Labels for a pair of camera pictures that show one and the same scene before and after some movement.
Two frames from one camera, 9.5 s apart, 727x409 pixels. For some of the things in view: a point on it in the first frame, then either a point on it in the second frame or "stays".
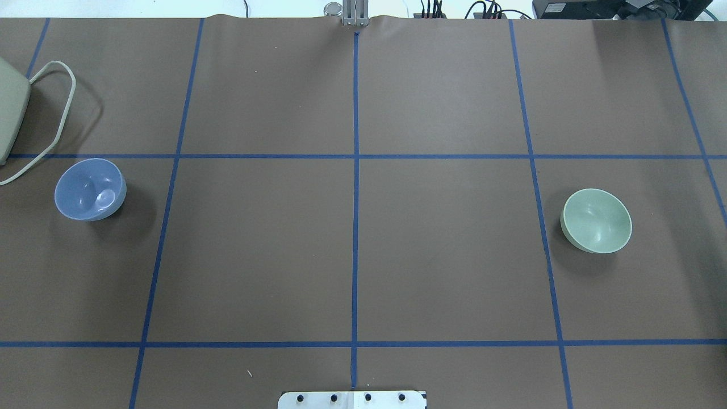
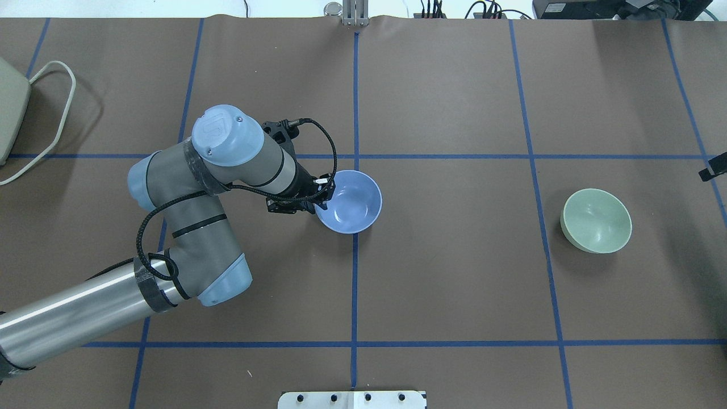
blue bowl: (90, 190) -> (355, 204)
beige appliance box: (15, 95) stays
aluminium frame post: (355, 13) stays
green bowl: (595, 221) stays
